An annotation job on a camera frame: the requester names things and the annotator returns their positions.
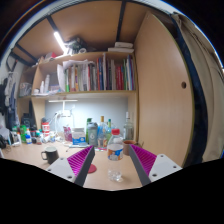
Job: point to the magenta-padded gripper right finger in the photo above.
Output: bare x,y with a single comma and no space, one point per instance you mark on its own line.
143,159

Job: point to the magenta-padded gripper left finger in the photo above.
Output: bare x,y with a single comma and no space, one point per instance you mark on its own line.
79,160

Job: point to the clear red-capped water bottle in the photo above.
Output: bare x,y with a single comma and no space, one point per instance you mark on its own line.
115,153

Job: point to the brown ceramic cup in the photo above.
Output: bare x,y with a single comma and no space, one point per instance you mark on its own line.
128,148

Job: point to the blue and white tissue box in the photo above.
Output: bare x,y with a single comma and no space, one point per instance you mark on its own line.
79,137

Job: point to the black mug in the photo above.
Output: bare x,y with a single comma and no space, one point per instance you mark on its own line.
52,155

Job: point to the grey shaker bottle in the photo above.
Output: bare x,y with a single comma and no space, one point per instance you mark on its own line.
92,135

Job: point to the magenta snack pouch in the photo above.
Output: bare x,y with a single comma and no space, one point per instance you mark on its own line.
68,134

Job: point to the blue bottle with yellow cap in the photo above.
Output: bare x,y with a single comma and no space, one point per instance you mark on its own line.
102,135

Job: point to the tall clear glass bottle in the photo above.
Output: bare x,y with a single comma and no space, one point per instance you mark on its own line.
128,128

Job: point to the green plastic bottle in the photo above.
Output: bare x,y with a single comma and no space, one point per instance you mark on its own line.
88,126

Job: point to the slim green glass bottle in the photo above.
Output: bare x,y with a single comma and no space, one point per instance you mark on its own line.
109,128

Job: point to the red and white canister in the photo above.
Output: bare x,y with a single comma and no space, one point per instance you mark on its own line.
45,128

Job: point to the white power strip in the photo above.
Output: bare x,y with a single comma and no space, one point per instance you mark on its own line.
66,113

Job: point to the white under-shelf lamp bar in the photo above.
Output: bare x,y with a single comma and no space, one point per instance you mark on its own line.
62,100

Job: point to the wooden shelf unit with books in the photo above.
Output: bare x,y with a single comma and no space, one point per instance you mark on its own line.
100,76

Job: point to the hanging clothes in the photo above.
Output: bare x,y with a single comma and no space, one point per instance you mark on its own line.
9,100

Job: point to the white ceiling light bar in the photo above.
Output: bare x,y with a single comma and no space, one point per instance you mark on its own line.
60,41

